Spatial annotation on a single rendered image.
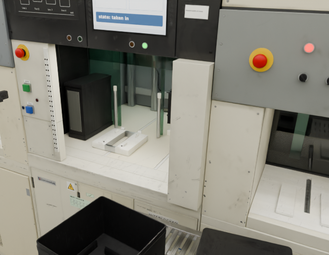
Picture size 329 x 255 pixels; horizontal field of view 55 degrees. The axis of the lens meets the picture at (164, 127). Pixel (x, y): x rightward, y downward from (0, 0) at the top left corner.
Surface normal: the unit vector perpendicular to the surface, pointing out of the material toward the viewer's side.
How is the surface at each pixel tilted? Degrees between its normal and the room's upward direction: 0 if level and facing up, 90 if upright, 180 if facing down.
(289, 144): 90
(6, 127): 90
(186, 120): 90
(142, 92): 90
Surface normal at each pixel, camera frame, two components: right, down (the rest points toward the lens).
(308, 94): -0.42, 0.34
